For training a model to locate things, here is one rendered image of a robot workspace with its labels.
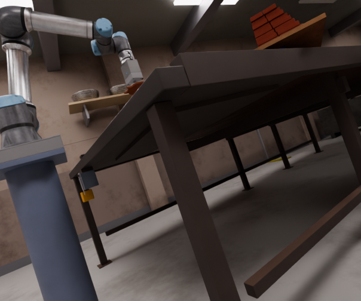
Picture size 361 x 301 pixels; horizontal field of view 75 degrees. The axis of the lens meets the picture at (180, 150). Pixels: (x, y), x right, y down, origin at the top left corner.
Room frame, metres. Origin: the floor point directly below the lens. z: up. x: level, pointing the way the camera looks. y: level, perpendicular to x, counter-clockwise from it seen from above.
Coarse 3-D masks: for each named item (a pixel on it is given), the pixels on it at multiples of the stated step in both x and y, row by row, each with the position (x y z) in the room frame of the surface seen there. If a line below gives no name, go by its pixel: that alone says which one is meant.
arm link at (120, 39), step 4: (120, 32) 1.22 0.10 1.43; (112, 36) 1.24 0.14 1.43; (116, 36) 1.22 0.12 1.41; (120, 36) 1.22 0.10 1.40; (124, 36) 1.23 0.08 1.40; (116, 40) 1.21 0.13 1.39; (120, 40) 1.22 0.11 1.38; (124, 40) 1.23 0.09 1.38; (128, 40) 1.25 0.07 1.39; (116, 44) 1.21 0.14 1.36; (120, 44) 1.22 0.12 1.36; (124, 44) 1.22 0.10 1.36; (128, 44) 1.24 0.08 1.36; (116, 48) 1.22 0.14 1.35; (120, 48) 1.22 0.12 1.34; (124, 48) 1.22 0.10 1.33; (128, 48) 1.23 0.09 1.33; (116, 52) 1.24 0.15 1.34
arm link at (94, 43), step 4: (112, 40) 1.20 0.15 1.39; (92, 44) 1.17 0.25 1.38; (96, 44) 1.17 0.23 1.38; (112, 44) 1.20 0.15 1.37; (92, 48) 1.21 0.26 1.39; (96, 48) 1.17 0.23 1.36; (100, 48) 1.17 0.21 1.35; (104, 48) 1.17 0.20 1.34; (108, 48) 1.19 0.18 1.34; (112, 48) 1.21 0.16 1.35; (96, 52) 1.19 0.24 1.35; (100, 52) 1.20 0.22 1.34; (104, 52) 1.20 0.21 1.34; (108, 52) 1.22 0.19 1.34; (112, 52) 1.23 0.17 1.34
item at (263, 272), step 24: (336, 72) 1.22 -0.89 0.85; (336, 96) 1.21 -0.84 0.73; (336, 120) 1.24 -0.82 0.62; (360, 144) 1.20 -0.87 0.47; (360, 168) 1.22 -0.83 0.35; (360, 192) 1.13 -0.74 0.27; (336, 216) 0.99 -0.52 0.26; (312, 240) 0.88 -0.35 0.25; (288, 264) 0.80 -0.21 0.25; (264, 288) 0.73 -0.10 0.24
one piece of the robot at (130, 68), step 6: (126, 60) 1.21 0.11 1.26; (132, 60) 1.22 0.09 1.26; (126, 66) 1.22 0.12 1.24; (132, 66) 1.22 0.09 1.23; (138, 66) 1.24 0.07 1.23; (126, 72) 1.24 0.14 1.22; (132, 72) 1.21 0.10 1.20; (138, 72) 1.23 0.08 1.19; (126, 78) 1.25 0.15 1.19; (132, 78) 1.21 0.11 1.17; (138, 78) 1.24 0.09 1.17; (126, 84) 1.27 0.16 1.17
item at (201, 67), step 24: (288, 48) 0.87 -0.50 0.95; (312, 48) 0.96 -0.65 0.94; (336, 48) 1.08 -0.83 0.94; (360, 48) 1.22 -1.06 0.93; (192, 72) 0.61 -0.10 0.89; (216, 72) 0.66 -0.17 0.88; (240, 72) 0.71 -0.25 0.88; (264, 72) 0.77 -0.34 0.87; (288, 72) 0.84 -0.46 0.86; (312, 72) 1.00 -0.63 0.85
